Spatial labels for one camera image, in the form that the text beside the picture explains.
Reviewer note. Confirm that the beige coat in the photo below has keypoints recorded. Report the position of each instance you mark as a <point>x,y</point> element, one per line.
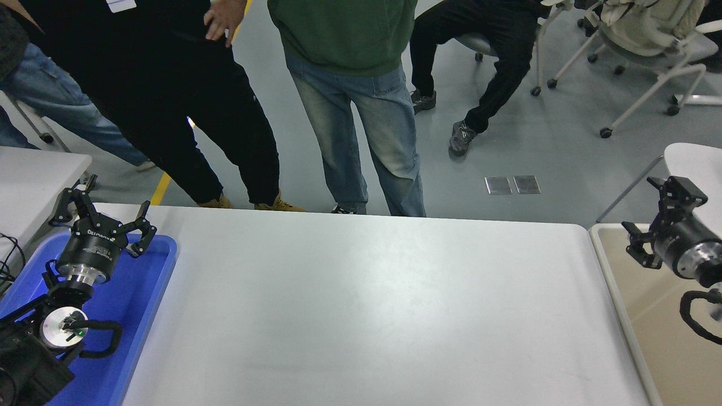
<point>643,25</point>

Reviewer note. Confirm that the large pale bin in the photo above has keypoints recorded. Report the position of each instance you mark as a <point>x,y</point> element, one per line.
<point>648,338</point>

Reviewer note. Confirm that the white chair frame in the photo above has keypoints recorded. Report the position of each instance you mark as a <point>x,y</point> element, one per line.
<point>537,56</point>

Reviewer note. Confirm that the square metal floor plate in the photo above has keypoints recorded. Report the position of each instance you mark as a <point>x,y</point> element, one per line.
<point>526,185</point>
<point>498,185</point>

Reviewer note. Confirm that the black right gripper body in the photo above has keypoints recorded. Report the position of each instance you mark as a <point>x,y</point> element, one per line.
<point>679,239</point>

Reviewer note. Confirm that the grey stool seat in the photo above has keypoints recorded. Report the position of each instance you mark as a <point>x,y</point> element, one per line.
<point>479,44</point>

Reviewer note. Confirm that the white-framed chair on casters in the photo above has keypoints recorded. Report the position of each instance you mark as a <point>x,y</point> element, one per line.
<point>648,59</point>

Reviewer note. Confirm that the person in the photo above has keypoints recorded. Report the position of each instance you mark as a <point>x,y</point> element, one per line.
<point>45,96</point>
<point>350,34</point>
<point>507,56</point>
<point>141,67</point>

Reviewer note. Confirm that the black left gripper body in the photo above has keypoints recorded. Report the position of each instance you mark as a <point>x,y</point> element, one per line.
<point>93,248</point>

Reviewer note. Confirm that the blue plastic tray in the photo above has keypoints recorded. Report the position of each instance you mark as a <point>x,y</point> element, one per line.
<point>135,293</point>

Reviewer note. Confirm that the person's left hand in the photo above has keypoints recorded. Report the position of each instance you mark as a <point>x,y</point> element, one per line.
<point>224,21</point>

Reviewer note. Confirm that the white round-cornered table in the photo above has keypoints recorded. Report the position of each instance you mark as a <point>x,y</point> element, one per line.
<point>694,160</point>

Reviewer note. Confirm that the white side table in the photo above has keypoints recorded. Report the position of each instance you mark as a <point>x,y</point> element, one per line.
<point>28,192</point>

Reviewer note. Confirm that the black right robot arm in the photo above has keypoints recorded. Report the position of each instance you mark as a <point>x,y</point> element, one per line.
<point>708,265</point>

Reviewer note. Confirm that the white chair base bar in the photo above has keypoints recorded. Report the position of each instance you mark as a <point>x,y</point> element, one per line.
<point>699,101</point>

